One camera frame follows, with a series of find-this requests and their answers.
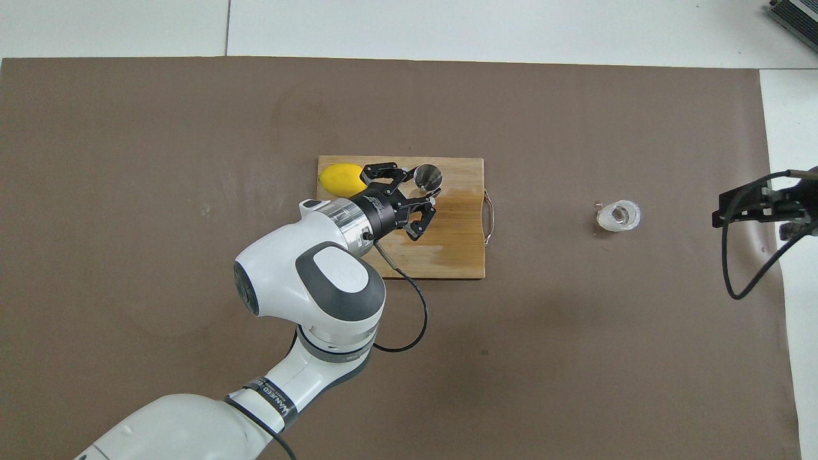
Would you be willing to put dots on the grey metal device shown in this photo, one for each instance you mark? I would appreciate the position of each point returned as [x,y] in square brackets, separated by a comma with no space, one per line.
[799,16]

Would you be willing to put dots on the steel double jigger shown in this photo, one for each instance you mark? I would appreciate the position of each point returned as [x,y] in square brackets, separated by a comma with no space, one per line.
[427,177]

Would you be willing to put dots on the clear faceted glass cup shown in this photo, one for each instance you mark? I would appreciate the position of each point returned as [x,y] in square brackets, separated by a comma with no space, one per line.
[629,217]

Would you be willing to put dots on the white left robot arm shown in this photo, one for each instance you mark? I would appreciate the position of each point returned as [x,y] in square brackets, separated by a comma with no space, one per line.
[307,287]

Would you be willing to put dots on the brown paper table mat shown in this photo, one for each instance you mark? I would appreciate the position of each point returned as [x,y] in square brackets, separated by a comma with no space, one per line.
[575,351]

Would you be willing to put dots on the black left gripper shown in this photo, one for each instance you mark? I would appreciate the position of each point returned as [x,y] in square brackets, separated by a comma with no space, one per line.
[383,214]

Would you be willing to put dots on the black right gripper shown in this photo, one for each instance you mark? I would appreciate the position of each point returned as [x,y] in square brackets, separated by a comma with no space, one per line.
[802,204]

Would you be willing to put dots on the wooden cutting board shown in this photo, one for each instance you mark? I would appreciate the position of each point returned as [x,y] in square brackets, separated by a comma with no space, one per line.
[447,255]

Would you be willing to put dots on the yellow lemon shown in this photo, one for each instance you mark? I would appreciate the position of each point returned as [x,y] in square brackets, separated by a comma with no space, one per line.
[339,179]

